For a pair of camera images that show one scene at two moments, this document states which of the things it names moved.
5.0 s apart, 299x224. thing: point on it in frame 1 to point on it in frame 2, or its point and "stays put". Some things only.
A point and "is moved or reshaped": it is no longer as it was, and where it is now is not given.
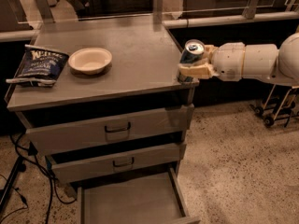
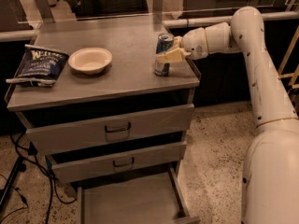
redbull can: x=192 y=49 is moved or reshaped
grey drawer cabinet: x=115 y=124 stays put
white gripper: x=228 y=61 to x=193 y=43
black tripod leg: x=19 y=167 stays put
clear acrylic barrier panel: x=31 y=4 stays put
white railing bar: x=34 y=34 stays put
